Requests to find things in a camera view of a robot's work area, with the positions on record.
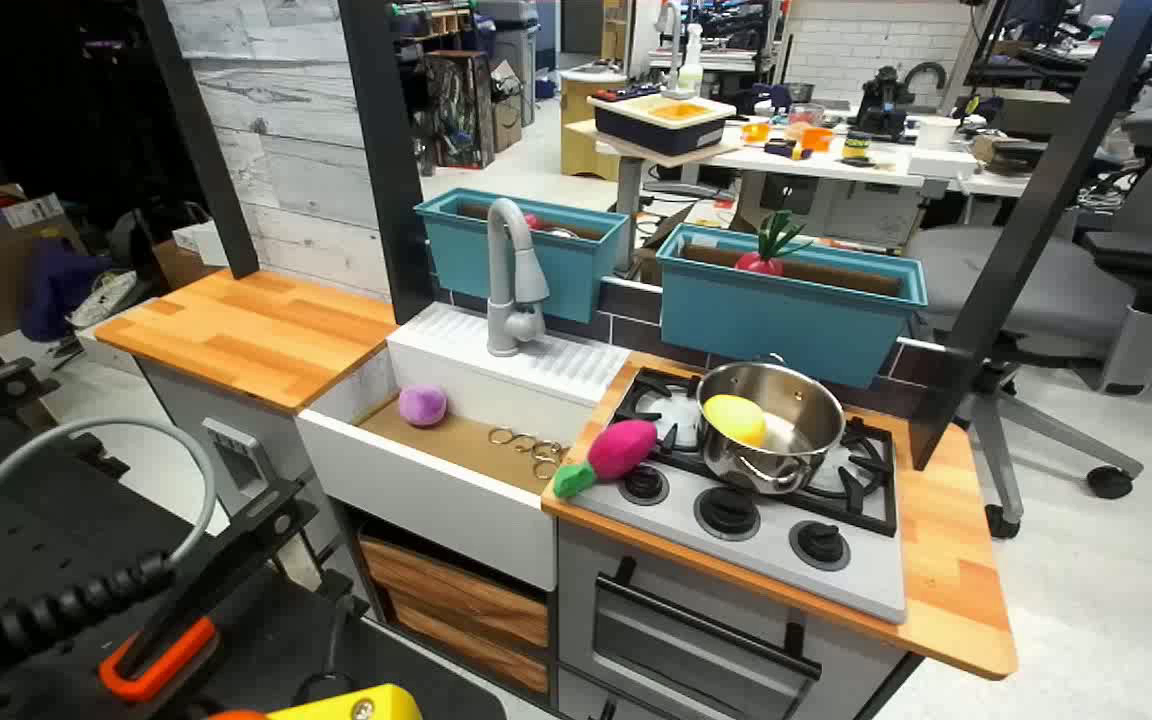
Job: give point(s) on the pink toy plant green leaves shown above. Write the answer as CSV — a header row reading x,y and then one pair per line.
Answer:
x,y
764,251

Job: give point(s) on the wooden counter beside sink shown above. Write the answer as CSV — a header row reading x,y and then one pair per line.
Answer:
x,y
251,333

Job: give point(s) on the wooden drawer front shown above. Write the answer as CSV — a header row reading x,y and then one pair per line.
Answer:
x,y
463,607

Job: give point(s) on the large teal planter box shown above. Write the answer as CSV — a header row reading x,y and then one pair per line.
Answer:
x,y
788,323

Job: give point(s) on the black tray with orange inside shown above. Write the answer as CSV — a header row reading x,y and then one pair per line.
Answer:
x,y
663,127

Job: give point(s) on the yellow tool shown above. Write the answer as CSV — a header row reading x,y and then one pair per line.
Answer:
x,y
358,707

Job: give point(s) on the white toy sink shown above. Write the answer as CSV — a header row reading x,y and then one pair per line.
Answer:
x,y
429,499

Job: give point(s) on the black stove knob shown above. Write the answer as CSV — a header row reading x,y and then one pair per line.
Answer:
x,y
724,510
821,547
644,481

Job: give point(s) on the yellow lemon toy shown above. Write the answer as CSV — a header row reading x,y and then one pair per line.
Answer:
x,y
738,419

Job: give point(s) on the wooden counter around stove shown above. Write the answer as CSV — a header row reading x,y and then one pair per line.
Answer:
x,y
952,561

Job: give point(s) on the white table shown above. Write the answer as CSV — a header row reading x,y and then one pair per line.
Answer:
x,y
857,168

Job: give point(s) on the grey faucet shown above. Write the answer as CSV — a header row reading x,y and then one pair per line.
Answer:
x,y
506,264

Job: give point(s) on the black kettle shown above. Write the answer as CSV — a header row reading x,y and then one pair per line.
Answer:
x,y
884,104

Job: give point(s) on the silver metal pot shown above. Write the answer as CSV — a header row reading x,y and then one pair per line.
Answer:
x,y
807,401

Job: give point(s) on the pink radish toy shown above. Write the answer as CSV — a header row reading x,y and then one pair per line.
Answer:
x,y
620,446

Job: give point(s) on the blue bag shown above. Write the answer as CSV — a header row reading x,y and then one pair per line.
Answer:
x,y
57,287

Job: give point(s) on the grey office chair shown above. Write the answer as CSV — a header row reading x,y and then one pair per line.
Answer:
x,y
1069,292

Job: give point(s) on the purple ball toy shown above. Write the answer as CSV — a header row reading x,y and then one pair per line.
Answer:
x,y
422,405

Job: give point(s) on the small teal planter box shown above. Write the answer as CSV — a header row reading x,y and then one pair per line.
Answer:
x,y
576,272

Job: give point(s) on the grey toy stove top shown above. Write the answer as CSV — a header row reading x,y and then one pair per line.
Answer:
x,y
860,561

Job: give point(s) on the thin black frame post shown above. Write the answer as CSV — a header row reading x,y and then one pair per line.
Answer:
x,y
200,146

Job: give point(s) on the wide black frame post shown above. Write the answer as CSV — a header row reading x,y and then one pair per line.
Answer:
x,y
389,146

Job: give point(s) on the grey oven door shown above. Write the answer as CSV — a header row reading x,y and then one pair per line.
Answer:
x,y
681,655

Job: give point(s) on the white spray bottle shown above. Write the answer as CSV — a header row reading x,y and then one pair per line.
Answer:
x,y
691,64

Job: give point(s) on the slanted black frame post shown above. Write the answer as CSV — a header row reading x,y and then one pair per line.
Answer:
x,y
1042,186

